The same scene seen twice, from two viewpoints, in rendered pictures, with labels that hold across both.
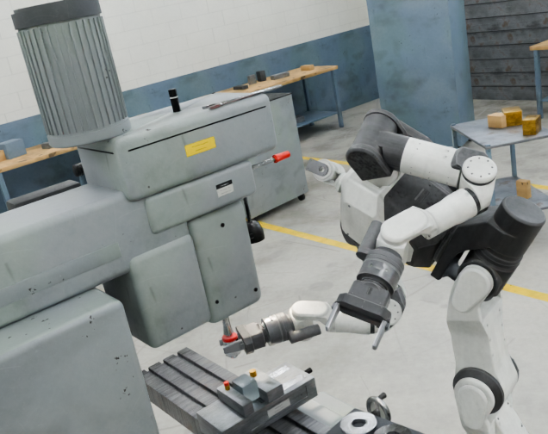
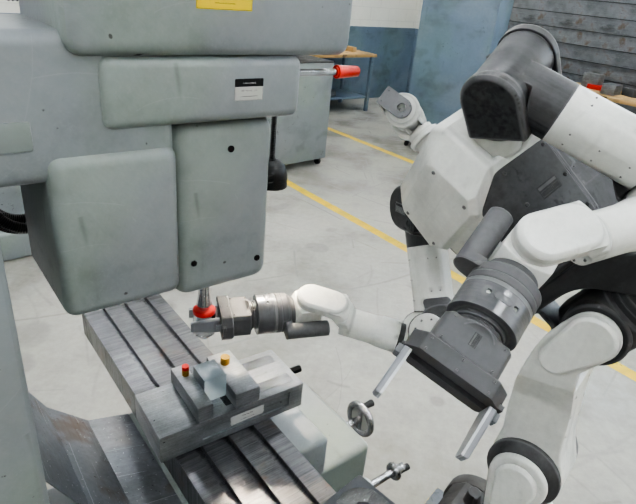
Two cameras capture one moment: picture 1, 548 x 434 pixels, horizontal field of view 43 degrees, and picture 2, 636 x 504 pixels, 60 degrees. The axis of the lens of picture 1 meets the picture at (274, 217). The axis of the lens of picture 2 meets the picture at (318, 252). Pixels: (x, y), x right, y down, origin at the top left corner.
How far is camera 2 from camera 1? 0.91 m
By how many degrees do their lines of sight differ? 9
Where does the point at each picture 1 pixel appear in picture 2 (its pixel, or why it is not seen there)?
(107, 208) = (16, 50)
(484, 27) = not seen: hidden behind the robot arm
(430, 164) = (608, 136)
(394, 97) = (421, 95)
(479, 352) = (546, 427)
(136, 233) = (71, 117)
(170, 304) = (112, 252)
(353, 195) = (447, 157)
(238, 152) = (285, 36)
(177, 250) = (145, 167)
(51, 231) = not seen: outside the picture
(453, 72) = not seen: hidden behind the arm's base
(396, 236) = (547, 249)
